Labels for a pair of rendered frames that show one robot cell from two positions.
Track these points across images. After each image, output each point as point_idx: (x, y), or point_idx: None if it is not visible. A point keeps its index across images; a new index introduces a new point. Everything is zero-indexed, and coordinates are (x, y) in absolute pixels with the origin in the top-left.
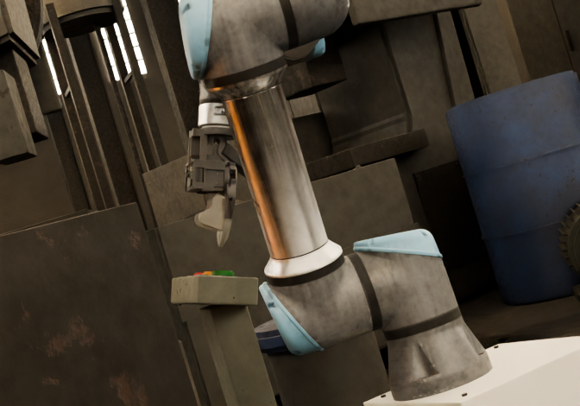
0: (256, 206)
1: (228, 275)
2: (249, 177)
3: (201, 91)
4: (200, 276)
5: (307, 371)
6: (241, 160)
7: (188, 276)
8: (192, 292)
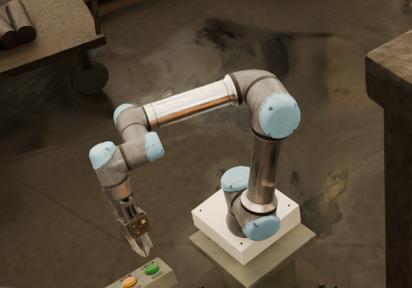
0: (272, 182)
1: (157, 265)
2: (274, 171)
3: (118, 176)
4: (172, 269)
5: None
6: (273, 166)
7: (146, 284)
8: (164, 284)
